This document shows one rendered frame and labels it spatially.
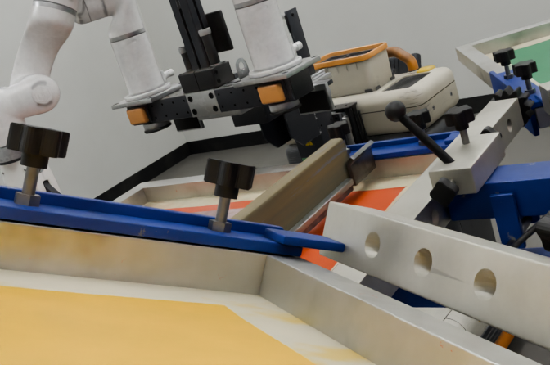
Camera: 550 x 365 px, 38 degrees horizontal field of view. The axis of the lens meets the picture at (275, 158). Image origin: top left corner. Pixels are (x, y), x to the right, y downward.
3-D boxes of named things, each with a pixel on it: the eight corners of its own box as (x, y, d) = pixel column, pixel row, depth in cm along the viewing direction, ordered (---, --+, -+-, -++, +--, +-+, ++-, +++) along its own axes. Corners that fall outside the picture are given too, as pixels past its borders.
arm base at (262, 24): (277, 60, 190) (258, -2, 186) (319, 52, 182) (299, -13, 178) (238, 81, 179) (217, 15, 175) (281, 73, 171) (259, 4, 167)
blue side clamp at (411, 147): (317, 192, 150) (306, 158, 148) (329, 182, 154) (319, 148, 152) (466, 177, 133) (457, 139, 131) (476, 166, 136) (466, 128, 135)
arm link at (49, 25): (82, 11, 152) (59, 118, 151) (63, 16, 163) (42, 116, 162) (38, -3, 147) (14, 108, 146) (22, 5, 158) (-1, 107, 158)
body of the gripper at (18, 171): (47, 141, 151) (68, 194, 154) (14, 146, 157) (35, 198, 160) (17, 155, 145) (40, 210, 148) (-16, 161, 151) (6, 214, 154)
